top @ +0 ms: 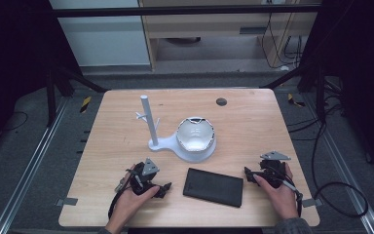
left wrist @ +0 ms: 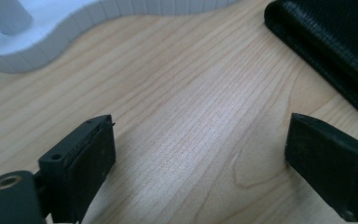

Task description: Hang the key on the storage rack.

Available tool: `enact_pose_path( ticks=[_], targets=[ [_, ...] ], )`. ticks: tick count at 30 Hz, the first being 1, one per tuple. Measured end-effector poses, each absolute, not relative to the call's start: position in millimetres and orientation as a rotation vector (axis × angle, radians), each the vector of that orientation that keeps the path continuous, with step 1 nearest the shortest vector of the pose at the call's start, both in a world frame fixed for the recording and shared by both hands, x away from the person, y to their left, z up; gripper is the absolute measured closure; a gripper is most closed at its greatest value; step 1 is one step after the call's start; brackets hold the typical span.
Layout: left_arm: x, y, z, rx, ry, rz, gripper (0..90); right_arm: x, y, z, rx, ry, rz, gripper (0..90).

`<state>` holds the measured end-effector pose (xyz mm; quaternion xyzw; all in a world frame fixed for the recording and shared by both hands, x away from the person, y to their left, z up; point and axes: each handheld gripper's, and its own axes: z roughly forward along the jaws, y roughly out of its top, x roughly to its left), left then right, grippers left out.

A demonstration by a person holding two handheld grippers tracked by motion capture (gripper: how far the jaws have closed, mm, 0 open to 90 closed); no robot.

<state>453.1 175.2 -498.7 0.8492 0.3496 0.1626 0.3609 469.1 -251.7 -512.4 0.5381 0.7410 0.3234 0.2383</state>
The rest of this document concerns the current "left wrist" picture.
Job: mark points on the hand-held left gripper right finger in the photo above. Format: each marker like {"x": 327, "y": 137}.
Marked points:
{"x": 329, "y": 165}

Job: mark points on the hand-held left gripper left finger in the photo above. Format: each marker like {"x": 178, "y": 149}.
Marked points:
{"x": 77, "y": 168}

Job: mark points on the white wavy-edged stand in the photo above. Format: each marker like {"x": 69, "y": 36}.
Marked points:
{"x": 46, "y": 18}

